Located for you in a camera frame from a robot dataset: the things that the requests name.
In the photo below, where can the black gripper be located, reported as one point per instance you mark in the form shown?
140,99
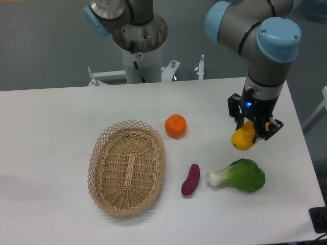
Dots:
257,104

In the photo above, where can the yellow mango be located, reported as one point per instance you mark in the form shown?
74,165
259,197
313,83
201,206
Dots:
242,138

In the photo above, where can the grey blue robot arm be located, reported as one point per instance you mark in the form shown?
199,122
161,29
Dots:
256,30

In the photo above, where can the green bok choy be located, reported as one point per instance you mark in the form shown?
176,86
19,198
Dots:
243,174

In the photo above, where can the orange tangerine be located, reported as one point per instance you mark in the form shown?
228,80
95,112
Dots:
175,126

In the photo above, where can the purple sweet potato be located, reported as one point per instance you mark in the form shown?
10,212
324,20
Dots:
191,182

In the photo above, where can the blue container top right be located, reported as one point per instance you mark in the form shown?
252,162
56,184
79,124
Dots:
315,10

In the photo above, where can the black device at table edge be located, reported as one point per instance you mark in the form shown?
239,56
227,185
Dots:
318,219

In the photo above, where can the woven wicker basket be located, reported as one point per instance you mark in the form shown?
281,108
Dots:
126,168

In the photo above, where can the white frame at right edge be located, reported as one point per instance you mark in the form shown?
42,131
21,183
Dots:
318,113

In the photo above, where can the white metal base frame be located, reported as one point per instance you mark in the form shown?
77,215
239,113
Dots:
168,74

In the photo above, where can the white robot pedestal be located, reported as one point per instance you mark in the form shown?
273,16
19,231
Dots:
141,49

